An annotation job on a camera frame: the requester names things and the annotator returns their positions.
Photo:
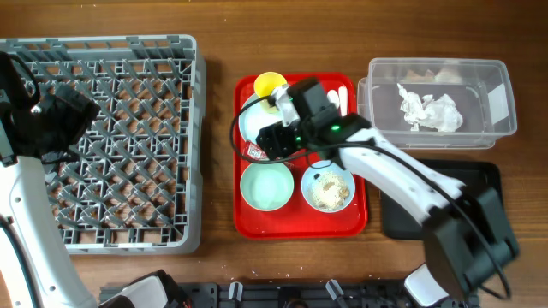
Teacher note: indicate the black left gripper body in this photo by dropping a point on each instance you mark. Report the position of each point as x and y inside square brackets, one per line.
[62, 123]

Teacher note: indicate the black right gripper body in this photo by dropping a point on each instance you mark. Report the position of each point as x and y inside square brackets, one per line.
[289, 138]

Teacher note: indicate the red ketchup sachet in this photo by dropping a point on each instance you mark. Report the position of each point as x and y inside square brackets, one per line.
[254, 152]

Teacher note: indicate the light blue round plate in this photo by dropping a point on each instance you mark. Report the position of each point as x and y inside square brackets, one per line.
[252, 120]

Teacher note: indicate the mint green bowl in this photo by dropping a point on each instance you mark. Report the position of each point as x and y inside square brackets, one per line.
[267, 187]

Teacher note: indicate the yellow plastic cup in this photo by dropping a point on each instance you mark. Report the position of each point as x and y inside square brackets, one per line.
[264, 85]

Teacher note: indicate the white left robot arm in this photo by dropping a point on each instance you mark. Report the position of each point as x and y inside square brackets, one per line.
[35, 261]

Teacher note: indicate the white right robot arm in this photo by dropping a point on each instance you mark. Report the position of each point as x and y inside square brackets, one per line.
[466, 234]

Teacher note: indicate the grey plastic dishwasher rack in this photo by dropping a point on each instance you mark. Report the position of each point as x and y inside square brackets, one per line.
[135, 185]

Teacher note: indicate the clear plastic waste bin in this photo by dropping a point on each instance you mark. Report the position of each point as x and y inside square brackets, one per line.
[481, 90]

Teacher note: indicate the red plastic serving tray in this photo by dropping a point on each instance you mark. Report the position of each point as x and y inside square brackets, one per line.
[297, 219]

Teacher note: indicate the white plastic spoon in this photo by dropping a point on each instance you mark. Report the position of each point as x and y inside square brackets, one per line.
[333, 97]

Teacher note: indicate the white plastic fork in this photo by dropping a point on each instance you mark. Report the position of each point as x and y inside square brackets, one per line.
[343, 100]

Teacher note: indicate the black plastic tray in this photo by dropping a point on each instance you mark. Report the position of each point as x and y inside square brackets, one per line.
[397, 224]

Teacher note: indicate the crumpled white paper napkin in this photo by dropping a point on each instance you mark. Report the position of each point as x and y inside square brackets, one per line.
[440, 114]

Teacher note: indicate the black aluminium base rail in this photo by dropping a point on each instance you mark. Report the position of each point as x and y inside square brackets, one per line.
[367, 294]

